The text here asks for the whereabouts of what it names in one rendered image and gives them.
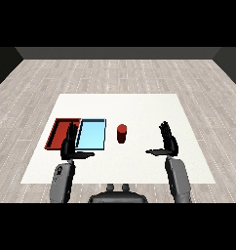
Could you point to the red shallow open box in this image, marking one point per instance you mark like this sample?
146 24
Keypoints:
58 133

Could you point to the dark grey robot body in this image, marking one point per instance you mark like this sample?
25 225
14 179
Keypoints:
118 196

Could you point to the red can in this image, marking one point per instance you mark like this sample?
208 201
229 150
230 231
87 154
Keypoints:
122 133

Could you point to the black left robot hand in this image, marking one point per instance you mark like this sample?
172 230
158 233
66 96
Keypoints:
68 148

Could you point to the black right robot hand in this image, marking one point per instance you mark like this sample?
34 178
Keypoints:
170 146

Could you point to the light blue shallow open box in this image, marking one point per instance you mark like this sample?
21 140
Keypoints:
91 134

